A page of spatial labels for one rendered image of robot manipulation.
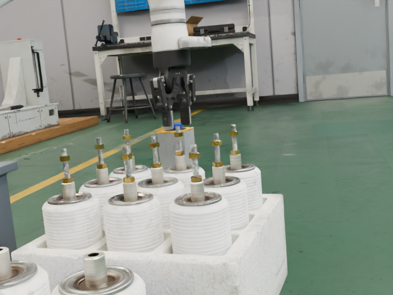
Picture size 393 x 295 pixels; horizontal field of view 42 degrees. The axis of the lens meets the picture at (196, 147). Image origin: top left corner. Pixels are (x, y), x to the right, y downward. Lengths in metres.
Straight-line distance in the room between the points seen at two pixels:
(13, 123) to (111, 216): 3.16
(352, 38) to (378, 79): 0.51
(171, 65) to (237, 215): 0.32
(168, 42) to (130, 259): 0.43
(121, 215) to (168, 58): 0.34
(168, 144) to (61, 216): 0.42
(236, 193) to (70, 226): 0.28
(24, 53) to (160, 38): 3.47
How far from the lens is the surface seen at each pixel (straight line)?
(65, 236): 0.89
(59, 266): 0.88
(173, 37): 1.02
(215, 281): 0.77
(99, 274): 0.53
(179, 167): 1.06
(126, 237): 0.84
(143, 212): 0.83
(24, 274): 0.60
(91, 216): 0.90
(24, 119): 4.10
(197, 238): 0.79
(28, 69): 4.44
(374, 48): 5.82
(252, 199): 1.01
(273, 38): 5.81
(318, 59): 5.78
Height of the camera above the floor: 0.46
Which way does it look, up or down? 9 degrees down
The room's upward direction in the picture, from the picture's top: 5 degrees counter-clockwise
